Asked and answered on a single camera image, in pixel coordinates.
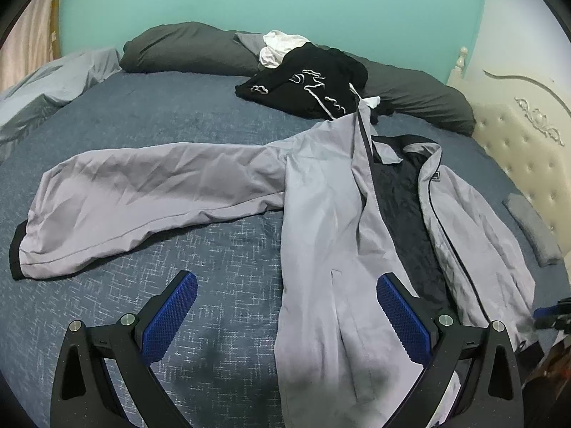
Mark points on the cream tufted headboard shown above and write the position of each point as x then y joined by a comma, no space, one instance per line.
522,142

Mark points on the white garment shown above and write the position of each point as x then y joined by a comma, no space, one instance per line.
276,49

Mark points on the grey jacket with black lining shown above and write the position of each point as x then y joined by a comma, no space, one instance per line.
156,196

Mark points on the wooden board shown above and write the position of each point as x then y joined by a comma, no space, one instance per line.
57,31

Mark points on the light grey blanket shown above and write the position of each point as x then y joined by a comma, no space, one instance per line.
58,84

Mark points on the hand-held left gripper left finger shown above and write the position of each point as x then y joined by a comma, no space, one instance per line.
171,316

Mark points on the black printed hoodie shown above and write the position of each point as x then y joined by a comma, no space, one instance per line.
294,84

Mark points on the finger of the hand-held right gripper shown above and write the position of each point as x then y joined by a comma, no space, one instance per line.
546,311

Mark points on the light grey garment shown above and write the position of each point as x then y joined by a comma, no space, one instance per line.
250,41

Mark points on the pink curtain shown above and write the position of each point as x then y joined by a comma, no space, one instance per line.
31,40

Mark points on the folded grey cloth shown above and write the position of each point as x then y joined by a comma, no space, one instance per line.
533,227

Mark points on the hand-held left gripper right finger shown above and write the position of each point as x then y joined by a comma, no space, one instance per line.
401,321

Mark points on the dark grey long pillow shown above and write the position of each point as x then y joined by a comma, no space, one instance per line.
187,49

